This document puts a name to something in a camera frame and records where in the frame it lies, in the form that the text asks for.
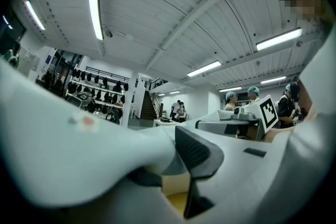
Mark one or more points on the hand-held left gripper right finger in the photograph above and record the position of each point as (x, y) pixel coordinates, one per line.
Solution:
(195, 154)

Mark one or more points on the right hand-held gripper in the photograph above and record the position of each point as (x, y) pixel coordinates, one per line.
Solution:
(252, 118)

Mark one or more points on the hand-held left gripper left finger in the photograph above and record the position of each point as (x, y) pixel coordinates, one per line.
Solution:
(147, 178)

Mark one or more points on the person's right forearm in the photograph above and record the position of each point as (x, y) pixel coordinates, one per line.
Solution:
(279, 136)

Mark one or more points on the wooden table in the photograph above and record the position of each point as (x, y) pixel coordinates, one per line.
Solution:
(178, 203)

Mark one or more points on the white background table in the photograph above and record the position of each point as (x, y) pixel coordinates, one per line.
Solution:
(168, 122)

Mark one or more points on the dark staircase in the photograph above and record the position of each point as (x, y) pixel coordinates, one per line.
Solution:
(148, 107)

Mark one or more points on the ceiling tube light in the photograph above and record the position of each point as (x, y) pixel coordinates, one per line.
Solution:
(273, 80)
(204, 68)
(278, 39)
(95, 17)
(34, 15)

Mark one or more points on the shelf of black bags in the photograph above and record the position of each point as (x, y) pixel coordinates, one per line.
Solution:
(99, 91)

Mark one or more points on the ceiling security camera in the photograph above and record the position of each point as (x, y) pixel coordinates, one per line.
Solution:
(109, 33)

